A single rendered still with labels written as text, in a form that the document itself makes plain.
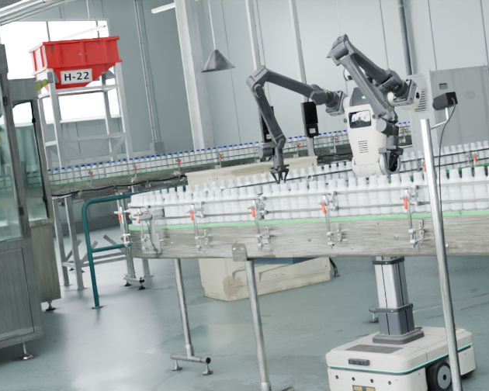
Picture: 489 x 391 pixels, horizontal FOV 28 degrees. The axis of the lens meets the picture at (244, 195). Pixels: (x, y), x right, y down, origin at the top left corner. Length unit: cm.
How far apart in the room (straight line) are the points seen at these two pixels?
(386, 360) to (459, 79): 624
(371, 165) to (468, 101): 586
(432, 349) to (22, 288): 349
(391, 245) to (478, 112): 676
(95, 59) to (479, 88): 428
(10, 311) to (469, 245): 423
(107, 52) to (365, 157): 666
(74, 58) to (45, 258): 258
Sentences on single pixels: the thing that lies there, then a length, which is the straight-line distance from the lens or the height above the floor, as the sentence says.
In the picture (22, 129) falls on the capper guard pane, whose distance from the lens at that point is 974.
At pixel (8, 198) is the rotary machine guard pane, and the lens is 740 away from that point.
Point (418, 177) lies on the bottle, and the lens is 412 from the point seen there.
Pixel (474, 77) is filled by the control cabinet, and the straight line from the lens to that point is 1088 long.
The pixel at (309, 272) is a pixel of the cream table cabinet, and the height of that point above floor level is 11.
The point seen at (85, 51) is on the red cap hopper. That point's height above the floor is 265.
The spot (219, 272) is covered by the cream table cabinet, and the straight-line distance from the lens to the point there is 885.
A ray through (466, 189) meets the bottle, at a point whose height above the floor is 108.
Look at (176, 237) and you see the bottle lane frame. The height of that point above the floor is 93.
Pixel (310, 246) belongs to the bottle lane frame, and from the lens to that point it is 451.
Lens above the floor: 138
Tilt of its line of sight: 3 degrees down
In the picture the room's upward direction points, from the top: 8 degrees counter-clockwise
